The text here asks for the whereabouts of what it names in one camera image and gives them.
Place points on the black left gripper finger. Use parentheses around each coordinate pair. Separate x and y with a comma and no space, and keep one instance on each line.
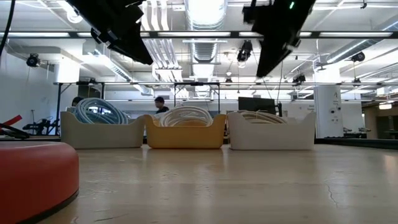
(136,43)
(124,49)

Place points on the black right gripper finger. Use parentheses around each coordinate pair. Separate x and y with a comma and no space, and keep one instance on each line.
(280,46)
(263,46)

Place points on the black background robot arm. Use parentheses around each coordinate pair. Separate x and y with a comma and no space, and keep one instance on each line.
(40,126)

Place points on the black monitor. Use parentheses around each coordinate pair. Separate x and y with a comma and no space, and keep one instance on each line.
(256,105)

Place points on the person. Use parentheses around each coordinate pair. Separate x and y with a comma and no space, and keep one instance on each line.
(77,101)
(161,105)

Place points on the white square column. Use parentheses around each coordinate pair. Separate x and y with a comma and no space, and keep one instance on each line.
(328,112)

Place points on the black framed background workstation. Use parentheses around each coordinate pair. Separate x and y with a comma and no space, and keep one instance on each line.
(58,102)

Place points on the grey plastic bin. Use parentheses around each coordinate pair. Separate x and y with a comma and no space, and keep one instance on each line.
(99,133)

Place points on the white plastic bin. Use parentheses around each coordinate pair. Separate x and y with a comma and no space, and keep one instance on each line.
(270,137)

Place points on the orange plastic bin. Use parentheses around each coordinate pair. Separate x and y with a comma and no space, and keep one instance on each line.
(186,137)

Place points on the wooden cabinet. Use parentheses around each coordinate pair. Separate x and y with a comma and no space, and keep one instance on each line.
(370,124)

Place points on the red and black chair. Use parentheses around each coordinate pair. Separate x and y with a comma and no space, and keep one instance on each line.
(12,119)

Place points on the red desk lamp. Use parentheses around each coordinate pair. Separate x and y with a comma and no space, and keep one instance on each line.
(34,180)

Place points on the black ceiling camera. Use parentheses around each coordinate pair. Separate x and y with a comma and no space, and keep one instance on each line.
(32,60)
(299,78)
(357,56)
(245,50)

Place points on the silver ceiling duct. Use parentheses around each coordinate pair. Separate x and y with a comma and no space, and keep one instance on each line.
(203,49)
(348,51)

